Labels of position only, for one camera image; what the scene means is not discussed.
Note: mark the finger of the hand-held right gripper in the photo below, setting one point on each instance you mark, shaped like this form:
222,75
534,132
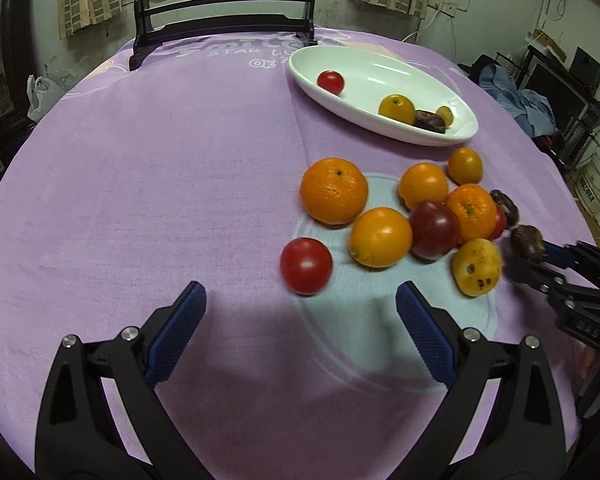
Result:
557,255
530,274

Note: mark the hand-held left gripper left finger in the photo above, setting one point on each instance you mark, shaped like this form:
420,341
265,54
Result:
180,325

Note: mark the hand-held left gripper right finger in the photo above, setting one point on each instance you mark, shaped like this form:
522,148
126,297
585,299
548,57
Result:
425,332

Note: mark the dark brown date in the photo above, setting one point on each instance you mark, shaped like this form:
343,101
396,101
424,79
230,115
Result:
527,242
429,121
506,207

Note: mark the yellow spotted loquat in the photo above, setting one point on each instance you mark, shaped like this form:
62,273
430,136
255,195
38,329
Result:
476,266

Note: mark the red cherry tomato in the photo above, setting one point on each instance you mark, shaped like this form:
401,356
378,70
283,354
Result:
500,225
330,82

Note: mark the small mandarin orange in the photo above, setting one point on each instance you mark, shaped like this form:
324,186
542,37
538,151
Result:
475,212

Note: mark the dark red plum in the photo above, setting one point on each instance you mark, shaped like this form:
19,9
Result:
432,230

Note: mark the smooth orange fruit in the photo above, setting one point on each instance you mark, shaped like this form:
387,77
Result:
396,108
381,236
422,184

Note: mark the small orange kumquat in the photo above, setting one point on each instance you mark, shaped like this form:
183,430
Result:
465,165

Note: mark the large red tomato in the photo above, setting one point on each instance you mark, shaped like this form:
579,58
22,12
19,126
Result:
306,265

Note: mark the large mandarin orange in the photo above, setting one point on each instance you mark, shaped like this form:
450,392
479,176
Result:
334,190

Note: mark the white oval plate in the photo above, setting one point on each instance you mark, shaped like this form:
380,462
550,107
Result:
380,72

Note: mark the white bucket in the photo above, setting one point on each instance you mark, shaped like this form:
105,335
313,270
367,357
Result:
592,185

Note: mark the purple printed tablecloth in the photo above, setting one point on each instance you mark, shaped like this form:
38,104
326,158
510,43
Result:
155,185

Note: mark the blue clothes pile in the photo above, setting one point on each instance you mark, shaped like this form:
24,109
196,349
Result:
517,97

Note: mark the small yellow longan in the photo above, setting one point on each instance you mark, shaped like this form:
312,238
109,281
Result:
446,114

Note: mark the black speaker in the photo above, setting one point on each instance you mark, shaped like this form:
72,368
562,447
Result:
587,67

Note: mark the white plastic bag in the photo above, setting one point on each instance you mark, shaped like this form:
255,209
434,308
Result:
39,95

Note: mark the black framed decorative screen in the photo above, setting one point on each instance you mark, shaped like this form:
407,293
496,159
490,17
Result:
144,10

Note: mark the wall power outlet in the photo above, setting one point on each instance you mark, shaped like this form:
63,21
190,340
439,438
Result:
447,6

